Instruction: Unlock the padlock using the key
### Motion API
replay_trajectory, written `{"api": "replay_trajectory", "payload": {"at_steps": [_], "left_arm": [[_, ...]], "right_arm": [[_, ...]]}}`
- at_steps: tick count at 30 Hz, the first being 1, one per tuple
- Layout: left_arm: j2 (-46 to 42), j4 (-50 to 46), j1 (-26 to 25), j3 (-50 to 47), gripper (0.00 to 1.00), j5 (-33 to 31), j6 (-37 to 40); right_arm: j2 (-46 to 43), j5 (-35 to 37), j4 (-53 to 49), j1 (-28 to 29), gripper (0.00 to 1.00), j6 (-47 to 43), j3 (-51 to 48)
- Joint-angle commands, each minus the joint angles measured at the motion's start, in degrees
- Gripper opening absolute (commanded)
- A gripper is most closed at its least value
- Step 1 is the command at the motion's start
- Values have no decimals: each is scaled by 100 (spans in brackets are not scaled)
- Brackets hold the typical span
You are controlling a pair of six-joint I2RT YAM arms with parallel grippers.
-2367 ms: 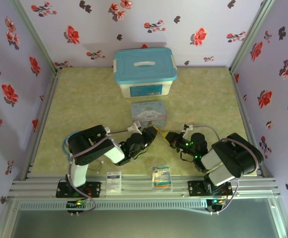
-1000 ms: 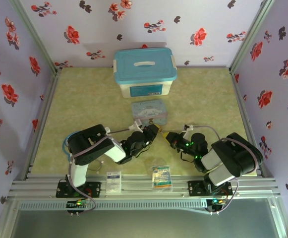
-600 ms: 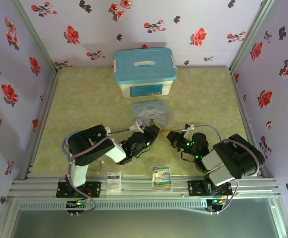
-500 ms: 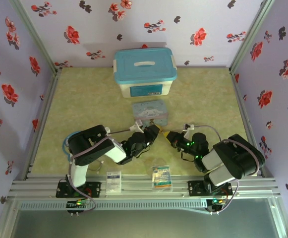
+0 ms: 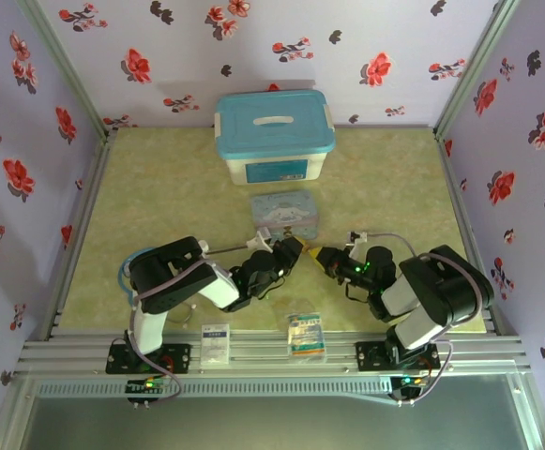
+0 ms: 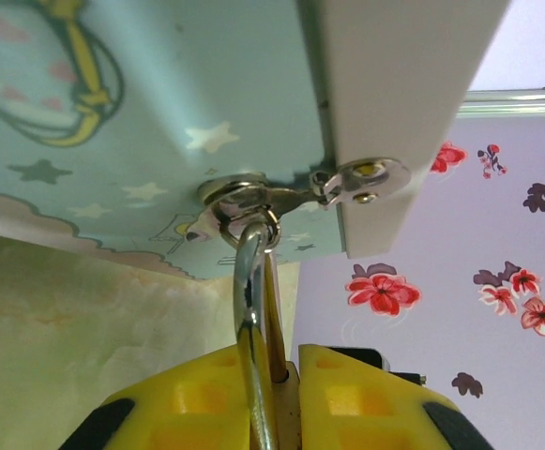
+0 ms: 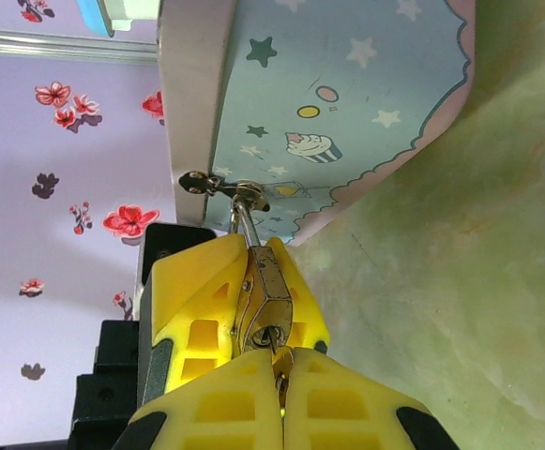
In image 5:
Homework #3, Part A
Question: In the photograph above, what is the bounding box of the blue cartoon tin box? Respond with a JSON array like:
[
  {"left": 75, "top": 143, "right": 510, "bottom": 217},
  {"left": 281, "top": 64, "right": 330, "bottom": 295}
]
[{"left": 250, "top": 190, "right": 319, "bottom": 241}]

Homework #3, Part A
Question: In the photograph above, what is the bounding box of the clear plastic bag packet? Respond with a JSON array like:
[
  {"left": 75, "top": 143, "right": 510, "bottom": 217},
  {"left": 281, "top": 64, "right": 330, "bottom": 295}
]
[{"left": 285, "top": 312, "right": 327, "bottom": 365}]

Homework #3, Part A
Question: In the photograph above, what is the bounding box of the white card packet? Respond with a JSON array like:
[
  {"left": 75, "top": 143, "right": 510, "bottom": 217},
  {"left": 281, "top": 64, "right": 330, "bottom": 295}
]
[{"left": 200, "top": 322, "right": 233, "bottom": 366}]

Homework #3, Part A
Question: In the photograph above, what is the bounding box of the white storage box blue lid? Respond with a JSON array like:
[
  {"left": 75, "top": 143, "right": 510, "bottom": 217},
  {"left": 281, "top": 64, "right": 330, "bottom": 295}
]
[{"left": 214, "top": 89, "right": 338, "bottom": 187}]

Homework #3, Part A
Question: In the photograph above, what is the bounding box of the blue stethoscope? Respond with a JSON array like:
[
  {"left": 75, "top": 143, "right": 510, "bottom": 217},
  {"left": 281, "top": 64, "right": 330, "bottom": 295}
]
[{"left": 116, "top": 247, "right": 193, "bottom": 329}]

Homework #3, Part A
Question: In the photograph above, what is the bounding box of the left circuit board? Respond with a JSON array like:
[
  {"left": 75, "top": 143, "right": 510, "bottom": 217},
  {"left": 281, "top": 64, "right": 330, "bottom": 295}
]
[{"left": 125, "top": 378, "right": 166, "bottom": 395}]

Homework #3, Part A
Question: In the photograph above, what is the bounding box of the aluminium front rail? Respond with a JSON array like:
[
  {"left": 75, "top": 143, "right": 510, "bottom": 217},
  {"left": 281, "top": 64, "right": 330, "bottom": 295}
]
[{"left": 16, "top": 329, "right": 531, "bottom": 376}]

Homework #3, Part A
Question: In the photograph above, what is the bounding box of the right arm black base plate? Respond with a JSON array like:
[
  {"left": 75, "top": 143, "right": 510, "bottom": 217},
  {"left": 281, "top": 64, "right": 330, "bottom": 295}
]
[{"left": 355, "top": 340, "right": 442, "bottom": 372}]

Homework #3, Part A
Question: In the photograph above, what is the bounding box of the slotted grey cable duct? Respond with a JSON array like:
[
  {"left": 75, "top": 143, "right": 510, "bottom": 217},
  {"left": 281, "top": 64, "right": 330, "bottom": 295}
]
[{"left": 35, "top": 379, "right": 393, "bottom": 398}]

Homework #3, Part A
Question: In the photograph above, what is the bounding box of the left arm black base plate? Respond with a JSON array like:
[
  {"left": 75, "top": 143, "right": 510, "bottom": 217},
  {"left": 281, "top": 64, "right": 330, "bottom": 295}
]
[{"left": 105, "top": 343, "right": 192, "bottom": 375}]

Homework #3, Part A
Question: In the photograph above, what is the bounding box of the aluminium side rail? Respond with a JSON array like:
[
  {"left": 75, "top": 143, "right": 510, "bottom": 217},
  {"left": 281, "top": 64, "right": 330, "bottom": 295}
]
[
  {"left": 46, "top": 130, "right": 119, "bottom": 329},
  {"left": 435, "top": 135, "right": 503, "bottom": 335}
]

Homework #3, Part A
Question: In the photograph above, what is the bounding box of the aluminium frame post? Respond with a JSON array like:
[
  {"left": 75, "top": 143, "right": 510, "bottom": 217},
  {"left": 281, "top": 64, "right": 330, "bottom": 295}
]
[
  {"left": 433, "top": 0, "right": 522, "bottom": 138},
  {"left": 16, "top": 0, "right": 116, "bottom": 138}
]

